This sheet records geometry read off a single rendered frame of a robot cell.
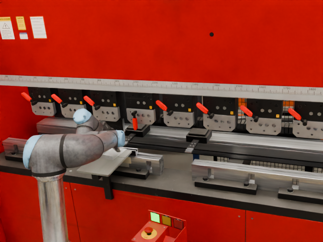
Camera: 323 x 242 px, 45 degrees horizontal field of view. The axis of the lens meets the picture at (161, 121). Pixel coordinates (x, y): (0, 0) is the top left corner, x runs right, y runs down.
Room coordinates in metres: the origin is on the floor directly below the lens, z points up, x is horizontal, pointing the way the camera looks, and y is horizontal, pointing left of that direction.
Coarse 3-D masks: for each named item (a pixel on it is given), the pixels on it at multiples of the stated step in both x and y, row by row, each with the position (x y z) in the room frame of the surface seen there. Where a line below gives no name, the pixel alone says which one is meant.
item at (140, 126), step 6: (132, 126) 2.12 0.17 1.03; (138, 126) 2.11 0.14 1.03; (144, 126) 2.12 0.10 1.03; (126, 132) 2.10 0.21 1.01; (132, 132) 2.08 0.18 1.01; (138, 132) 2.07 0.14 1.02; (144, 132) 2.08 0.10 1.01; (126, 138) 2.02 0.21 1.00; (132, 138) 2.03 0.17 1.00; (126, 144) 1.96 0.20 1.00
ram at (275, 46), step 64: (0, 0) 2.10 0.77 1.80; (64, 0) 1.95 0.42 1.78; (128, 0) 1.81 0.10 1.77; (192, 0) 1.70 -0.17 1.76; (256, 0) 1.59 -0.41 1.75; (320, 0) 1.50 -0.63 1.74; (0, 64) 2.14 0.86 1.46; (64, 64) 1.97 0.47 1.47; (128, 64) 1.83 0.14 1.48; (192, 64) 1.70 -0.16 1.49; (256, 64) 1.59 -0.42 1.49; (320, 64) 1.49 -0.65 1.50
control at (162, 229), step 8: (160, 216) 1.51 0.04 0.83; (152, 224) 1.51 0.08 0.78; (160, 224) 1.51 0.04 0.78; (184, 224) 1.44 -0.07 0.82; (160, 232) 1.45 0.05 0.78; (168, 232) 1.49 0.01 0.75; (184, 232) 1.42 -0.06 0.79; (136, 240) 1.41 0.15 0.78; (144, 240) 1.40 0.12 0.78; (152, 240) 1.40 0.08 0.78; (160, 240) 1.42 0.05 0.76; (168, 240) 1.44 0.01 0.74; (176, 240) 1.36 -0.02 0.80; (184, 240) 1.42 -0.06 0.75
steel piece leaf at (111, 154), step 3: (111, 150) 1.89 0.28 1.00; (114, 150) 1.88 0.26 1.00; (105, 153) 1.86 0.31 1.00; (108, 153) 1.85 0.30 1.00; (111, 153) 1.85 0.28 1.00; (114, 153) 1.85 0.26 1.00; (117, 153) 1.85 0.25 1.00; (120, 153) 1.84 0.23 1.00; (102, 156) 1.81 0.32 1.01; (105, 156) 1.80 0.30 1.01; (108, 156) 1.79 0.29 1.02; (111, 156) 1.78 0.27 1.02; (114, 156) 1.81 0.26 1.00; (117, 156) 1.81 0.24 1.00; (111, 159) 1.78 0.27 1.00
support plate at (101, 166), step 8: (104, 152) 1.87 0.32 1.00; (128, 152) 1.85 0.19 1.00; (96, 160) 1.79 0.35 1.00; (104, 160) 1.78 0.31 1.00; (112, 160) 1.77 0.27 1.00; (120, 160) 1.76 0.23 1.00; (80, 168) 1.72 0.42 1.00; (88, 168) 1.71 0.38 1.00; (96, 168) 1.70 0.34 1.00; (104, 168) 1.70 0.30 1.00; (112, 168) 1.69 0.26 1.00
